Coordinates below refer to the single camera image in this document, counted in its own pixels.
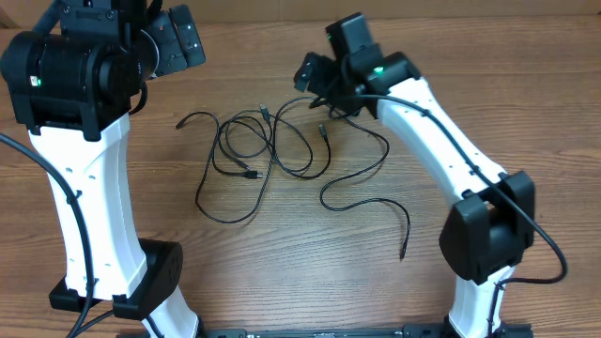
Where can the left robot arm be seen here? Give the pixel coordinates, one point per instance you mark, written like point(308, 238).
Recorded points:
point(75, 79)

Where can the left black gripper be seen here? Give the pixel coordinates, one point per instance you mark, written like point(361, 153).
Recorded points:
point(174, 56)

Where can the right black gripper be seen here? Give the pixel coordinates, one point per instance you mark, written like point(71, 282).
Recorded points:
point(316, 81)

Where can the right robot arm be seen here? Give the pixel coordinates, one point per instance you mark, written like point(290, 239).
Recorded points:
point(488, 226)

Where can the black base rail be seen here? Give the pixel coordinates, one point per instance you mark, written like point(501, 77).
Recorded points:
point(407, 331)

